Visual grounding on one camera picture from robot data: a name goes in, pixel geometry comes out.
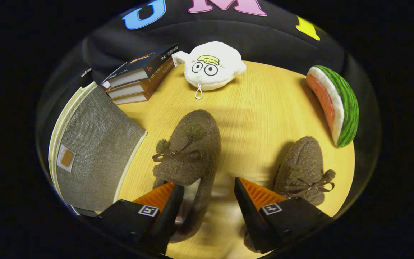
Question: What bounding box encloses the watermelon slice plush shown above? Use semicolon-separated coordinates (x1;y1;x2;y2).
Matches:
306;65;359;148

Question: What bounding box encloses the brown fuzzy slipper shoe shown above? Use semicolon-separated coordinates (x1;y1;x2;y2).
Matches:
244;136;336;252
152;109;222;243

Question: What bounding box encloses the grey fabric storage box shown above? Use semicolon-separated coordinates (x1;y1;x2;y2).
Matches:
48;81;147;213

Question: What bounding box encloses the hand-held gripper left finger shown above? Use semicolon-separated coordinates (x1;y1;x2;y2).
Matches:
96;182;185;254

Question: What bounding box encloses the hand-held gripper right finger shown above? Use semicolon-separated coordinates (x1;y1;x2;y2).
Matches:
234;177;333;254

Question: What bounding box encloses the brown hardcover book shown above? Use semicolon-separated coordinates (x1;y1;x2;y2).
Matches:
105;58;175;99
113;86;155;105

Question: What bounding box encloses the white plush toy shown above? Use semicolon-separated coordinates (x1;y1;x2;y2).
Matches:
172;41;247;99

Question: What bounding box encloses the dark blue book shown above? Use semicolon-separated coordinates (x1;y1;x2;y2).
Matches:
101;43;179;90

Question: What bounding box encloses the black backdrop cloth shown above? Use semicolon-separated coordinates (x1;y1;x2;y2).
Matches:
36;0;382;202

